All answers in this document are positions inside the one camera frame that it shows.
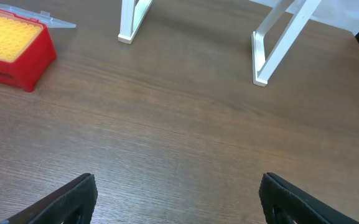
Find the white and blue stand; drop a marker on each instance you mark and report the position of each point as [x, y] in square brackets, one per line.
[126, 18]

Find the red and yellow tip box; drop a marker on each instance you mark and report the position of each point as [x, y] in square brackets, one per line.
[11, 40]

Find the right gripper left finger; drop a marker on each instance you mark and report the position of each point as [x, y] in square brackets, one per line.
[64, 205]

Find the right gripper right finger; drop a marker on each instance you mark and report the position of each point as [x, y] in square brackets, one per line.
[291, 202]

